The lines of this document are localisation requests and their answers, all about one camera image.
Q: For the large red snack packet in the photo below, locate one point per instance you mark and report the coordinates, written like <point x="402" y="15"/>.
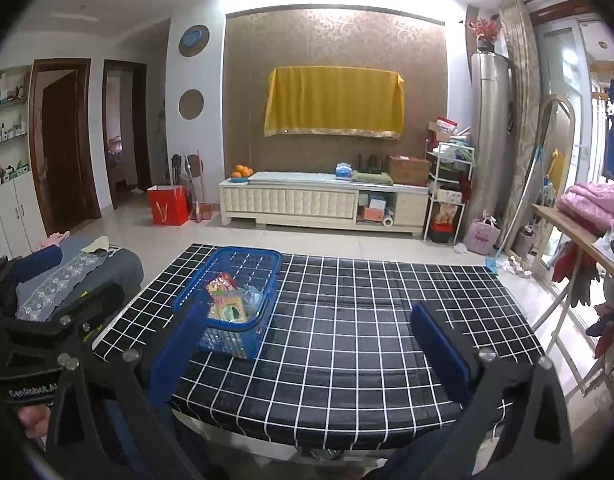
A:
<point x="221" y="282"/>

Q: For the red hanging clothes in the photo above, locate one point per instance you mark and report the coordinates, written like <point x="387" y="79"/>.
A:
<point x="574" y="270"/>

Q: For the patterned beige curtain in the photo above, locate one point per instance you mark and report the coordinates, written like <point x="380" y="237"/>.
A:
<point x="522" y="125"/>

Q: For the vase of red flowers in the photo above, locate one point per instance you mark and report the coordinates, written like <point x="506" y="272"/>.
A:
<point x="484" y="30"/>

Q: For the plain round wall disc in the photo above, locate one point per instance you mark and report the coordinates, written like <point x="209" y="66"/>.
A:
<point x="191" y="103"/>

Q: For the person's left hand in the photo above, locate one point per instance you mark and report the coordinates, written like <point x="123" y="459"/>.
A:
<point x="34" y="419"/>

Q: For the broom and dustpan set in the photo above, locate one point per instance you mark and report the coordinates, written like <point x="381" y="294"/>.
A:
<point x="192" y="185"/>

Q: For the yellow green snack packet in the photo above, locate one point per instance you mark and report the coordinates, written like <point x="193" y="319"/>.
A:
<point x="230" y="307"/>

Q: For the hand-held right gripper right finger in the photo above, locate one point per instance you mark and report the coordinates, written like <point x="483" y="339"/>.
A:
<point x="439" y="347"/>

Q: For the blue mop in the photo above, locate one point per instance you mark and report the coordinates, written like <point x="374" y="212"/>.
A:
<point x="492" y="263"/>

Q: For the beige cloth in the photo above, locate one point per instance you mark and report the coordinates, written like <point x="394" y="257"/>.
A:
<point x="98" y="245"/>

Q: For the pink gift bag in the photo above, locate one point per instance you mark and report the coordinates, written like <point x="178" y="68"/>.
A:
<point x="481" y="236"/>

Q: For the blue plastic basket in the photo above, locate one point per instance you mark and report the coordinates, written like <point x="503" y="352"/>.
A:
<point x="267" y="280"/>

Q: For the clear teal snack packet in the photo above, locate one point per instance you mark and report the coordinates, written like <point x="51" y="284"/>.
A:
<point x="254" y="296"/>

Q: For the silver standing air conditioner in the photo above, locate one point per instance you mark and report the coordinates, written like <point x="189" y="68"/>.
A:
<point x="489" y="145"/>

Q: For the blue tissue box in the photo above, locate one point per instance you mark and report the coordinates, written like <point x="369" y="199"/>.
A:
<point x="343" y="171"/>

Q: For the red white box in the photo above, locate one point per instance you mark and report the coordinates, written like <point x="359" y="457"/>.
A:
<point x="446" y="127"/>

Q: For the plate of oranges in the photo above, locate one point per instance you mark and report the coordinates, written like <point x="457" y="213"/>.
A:
<point x="242" y="172"/>

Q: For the cream television cabinet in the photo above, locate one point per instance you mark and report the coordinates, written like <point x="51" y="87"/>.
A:
<point x="297" y="202"/>

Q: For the green folded cloth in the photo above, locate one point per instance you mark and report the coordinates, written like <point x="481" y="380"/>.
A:
<point x="371" y="178"/>

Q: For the grey printed cloth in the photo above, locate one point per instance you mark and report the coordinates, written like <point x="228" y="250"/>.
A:
<point x="97" y="270"/>

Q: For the black router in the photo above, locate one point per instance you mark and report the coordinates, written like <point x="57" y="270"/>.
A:
<point x="370" y="162"/>

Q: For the arched standing mirror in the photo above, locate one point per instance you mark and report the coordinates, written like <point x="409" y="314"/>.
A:
<point x="562" y="130"/>

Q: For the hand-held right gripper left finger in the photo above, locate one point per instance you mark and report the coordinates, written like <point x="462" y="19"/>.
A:
<point x="179" y="352"/>

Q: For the dark wooden door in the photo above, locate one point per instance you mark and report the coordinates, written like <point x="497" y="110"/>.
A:
<point x="62" y="150"/>

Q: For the person's blue trouser leg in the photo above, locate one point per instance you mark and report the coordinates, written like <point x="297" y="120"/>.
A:
<point x="417" y="460"/>

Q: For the white metal shelf rack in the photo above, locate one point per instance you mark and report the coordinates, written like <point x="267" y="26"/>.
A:
<point x="449" y="195"/>

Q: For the wooden folding rack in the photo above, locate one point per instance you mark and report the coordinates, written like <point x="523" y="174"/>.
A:
<point x="562" y="222"/>

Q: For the red gift bag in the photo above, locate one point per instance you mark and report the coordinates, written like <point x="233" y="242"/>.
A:
<point x="168" y="206"/>

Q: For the white wall shelf unit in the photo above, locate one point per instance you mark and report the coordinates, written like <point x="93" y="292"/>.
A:
<point x="12" y="160"/>

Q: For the brown cardboard box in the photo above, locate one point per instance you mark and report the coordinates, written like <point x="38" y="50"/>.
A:
<point x="408" y="170"/>

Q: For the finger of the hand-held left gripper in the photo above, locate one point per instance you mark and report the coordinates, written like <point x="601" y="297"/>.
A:
<point x="99" y="302"/>
<point x="34" y="262"/>

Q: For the pink quilt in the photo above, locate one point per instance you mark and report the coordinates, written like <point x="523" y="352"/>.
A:
<point x="592" y="205"/>

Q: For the yellow television cover cloth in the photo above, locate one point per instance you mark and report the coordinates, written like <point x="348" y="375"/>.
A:
<point x="334" y="100"/>

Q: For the black checked tablecloth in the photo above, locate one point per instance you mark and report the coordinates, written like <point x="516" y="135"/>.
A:
<point x="362" y="320"/>

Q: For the round wall disc blue plate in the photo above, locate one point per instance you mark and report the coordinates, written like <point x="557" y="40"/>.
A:
<point x="194" y="40"/>

